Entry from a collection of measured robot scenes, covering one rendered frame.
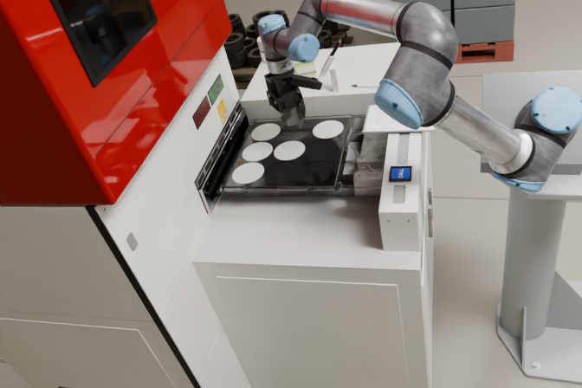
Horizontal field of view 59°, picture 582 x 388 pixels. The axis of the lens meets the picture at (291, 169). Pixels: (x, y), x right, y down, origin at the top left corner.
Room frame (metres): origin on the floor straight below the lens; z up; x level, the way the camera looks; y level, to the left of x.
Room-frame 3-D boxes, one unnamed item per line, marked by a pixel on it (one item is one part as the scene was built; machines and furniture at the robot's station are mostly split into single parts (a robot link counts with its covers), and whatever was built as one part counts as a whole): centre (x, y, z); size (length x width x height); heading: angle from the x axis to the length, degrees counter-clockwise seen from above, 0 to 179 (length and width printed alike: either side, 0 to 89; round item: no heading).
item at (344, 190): (1.21, -0.02, 0.84); 0.50 x 0.02 x 0.03; 68
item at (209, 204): (1.40, 0.19, 0.89); 0.44 x 0.02 x 0.10; 158
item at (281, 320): (1.37, -0.14, 0.41); 0.96 x 0.64 x 0.82; 158
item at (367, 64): (1.66, -0.24, 0.89); 0.62 x 0.35 x 0.14; 68
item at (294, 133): (1.34, -0.01, 0.90); 0.34 x 0.34 x 0.01; 68
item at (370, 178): (1.11, -0.21, 0.89); 0.08 x 0.03 x 0.03; 68
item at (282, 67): (1.35, -0.05, 1.19); 0.08 x 0.08 x 0.05
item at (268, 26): (1.35, -0.05, 1.27); 0.09 x 0.08 x 0.11; 30
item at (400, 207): (1.15, -0.32, 0.89); 0.55 x 0.09 x 0.14; 158
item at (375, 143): (1.26, -0.26, 0.87); 0.36 x 0.08 x 0.03; 158
